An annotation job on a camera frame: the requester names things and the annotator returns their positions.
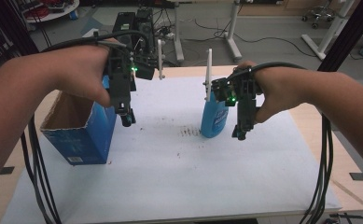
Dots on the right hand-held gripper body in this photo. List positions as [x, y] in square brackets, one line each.
[244, 93]

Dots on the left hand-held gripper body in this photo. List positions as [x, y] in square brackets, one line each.
[120, 81]

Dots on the blue bottle with white cap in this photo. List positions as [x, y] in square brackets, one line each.
[213, 121]

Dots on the blue cardboard box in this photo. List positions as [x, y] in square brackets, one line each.
[86, 140]

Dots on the person's right hand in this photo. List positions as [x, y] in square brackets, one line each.
[275, 90]

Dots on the person's left hand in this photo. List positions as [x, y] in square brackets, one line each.
[82, 68]

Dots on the wide white desk leg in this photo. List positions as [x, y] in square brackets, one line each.
[232, 37]

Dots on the black computer tower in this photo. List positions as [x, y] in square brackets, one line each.
[132, 23]

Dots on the white table mat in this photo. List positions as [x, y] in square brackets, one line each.
[170, 174]

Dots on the white power strip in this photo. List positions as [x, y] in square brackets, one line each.
[170, 34]

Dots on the slim white desk leg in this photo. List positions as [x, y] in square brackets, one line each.
[178, 34]

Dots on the round white table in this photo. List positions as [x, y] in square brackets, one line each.
[54, 15]

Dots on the light wooden table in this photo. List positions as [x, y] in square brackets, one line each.
[341, 155]

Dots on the slanted white desk leg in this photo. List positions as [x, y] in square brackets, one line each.
[328, 34]

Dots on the office chair wheel base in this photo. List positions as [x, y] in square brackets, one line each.
[318, 15]

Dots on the thin wooden stick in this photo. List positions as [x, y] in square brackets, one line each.
[347, 191]

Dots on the dark metal rack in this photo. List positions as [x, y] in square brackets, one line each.
[5, 34]

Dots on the small black tape piece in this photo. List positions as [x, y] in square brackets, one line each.
[7, 170]

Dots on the black metal post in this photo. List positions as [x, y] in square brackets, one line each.
[347, 34]

